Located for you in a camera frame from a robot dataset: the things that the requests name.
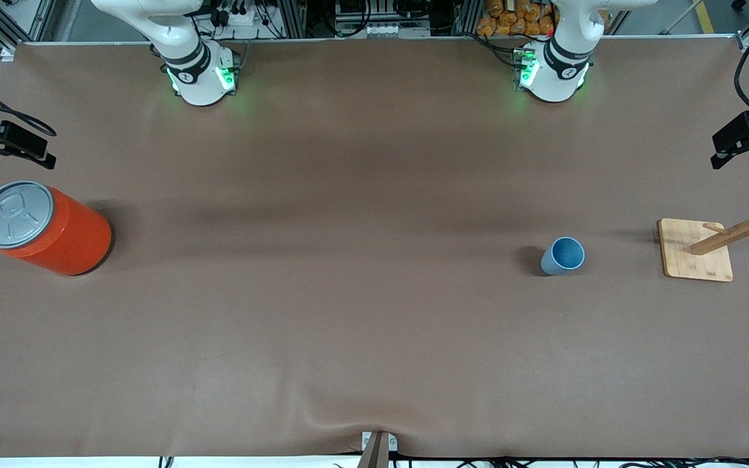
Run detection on light blue plastic cup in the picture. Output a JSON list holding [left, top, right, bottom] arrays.
[[540, 237, 586, 276]]

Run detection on orange can with grey lid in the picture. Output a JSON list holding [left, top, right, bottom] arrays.
[[0, 181, 113, 276]]

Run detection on wooden mug tree stand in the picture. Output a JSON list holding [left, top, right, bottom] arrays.
[[658, 174, 749, 283]]

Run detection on white power strip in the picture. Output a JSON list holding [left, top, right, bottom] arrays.
[[215, 5, 259, 28]]

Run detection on bag of orange snacks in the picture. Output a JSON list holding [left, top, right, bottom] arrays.
[[477, 0, 557, 37]]

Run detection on brown table cover sheet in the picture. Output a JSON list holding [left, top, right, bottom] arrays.
[[0, 36, 749, 459]]

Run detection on white terminal block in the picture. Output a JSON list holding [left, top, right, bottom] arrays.
[[363, 23, 432, 38]]

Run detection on black base power cable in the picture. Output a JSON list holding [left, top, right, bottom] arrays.
[[469, 31, 519, 69]]

